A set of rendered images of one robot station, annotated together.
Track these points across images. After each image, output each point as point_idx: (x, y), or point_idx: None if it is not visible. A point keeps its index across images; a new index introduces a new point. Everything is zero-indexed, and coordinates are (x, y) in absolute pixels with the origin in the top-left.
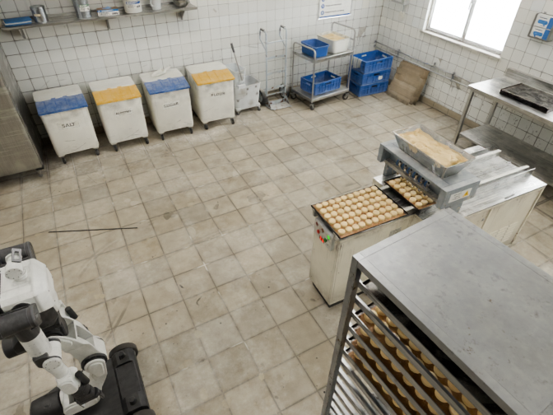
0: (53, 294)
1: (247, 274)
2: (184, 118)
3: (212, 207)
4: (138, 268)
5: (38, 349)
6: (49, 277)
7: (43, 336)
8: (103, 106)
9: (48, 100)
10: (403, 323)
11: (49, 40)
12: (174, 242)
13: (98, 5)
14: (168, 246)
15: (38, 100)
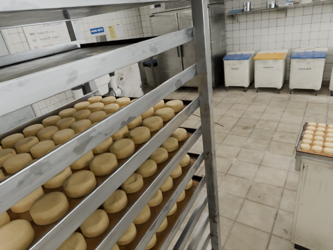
0: (98, 83)
1: (253, 180)
2: (312, 82)
3: (278, 136)
4: (201, 142)
5: (75, 97)
6: (105, 77)
7: (79, 93)
8: (256, 61)
9: (233, 54)
10: (30, 60)
11: (249, 23)
12: (233, 141)
13: (284, 1)
14: (227, 141)
15: (228, 53)
